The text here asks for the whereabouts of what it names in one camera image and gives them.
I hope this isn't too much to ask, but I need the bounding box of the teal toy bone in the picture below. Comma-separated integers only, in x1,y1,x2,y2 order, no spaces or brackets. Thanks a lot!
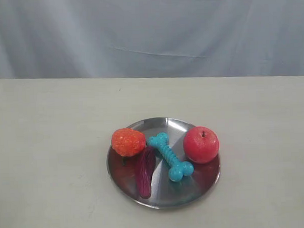
147,132,194,182

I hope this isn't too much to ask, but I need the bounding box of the orange textured fruit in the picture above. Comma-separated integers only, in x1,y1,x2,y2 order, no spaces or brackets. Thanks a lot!
111,128,146,166

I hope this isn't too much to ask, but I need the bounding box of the purple toy vegetable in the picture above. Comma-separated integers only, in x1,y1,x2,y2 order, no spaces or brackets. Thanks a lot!
135,146,156,199

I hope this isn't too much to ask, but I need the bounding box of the red apple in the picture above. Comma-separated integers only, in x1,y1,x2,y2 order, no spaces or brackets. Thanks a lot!
183,127,219,164

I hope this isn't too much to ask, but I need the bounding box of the round stainless steel plate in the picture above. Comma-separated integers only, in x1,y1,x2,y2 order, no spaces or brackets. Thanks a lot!
106,117,220,209

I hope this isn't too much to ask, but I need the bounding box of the white fabric backdrop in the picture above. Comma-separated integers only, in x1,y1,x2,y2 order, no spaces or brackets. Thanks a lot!
0,0,304,79

